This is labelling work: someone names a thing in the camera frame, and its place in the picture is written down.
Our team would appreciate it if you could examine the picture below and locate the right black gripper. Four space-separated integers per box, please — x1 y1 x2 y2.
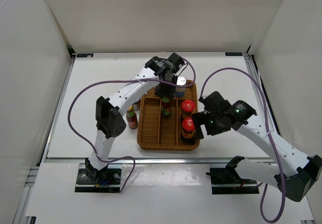
191 110 231 140

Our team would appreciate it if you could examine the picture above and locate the silver lid spice jar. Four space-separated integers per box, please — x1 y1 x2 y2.
175 76 187 98

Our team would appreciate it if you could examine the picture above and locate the sauce bottle yellow cap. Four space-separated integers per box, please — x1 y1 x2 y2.
126 106 138 129
161 97 172 116

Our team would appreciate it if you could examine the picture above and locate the red lid chili jar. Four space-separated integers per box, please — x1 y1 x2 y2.
181 118 195 144
181 99 196 121

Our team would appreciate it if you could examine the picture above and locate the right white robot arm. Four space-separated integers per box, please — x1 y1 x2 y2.
192 98 321 202

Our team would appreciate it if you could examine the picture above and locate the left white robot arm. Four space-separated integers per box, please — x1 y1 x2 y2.
85 53 184 184

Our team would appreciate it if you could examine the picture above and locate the purple lid jar near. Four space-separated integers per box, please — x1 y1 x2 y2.
132 98 141 111

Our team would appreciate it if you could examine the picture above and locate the woven wicker divided basket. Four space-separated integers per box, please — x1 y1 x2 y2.
137 84 200 151

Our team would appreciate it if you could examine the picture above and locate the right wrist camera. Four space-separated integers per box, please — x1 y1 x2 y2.
199 91 231 113

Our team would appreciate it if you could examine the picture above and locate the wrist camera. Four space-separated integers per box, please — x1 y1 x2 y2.
199 91 231 113
167 53 185 73

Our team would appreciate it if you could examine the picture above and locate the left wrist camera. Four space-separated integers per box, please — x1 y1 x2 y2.
167 53 185 73

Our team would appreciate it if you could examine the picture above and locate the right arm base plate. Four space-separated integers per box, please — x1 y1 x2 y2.
206 168 260 195

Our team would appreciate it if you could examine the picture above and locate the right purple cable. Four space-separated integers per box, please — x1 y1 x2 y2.
200 67 287 223

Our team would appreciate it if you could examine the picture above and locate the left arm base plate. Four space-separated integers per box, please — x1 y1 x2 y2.
74 164 122 193

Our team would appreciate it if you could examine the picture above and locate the aluminium table rail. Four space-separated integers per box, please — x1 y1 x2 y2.
45 158 275 164

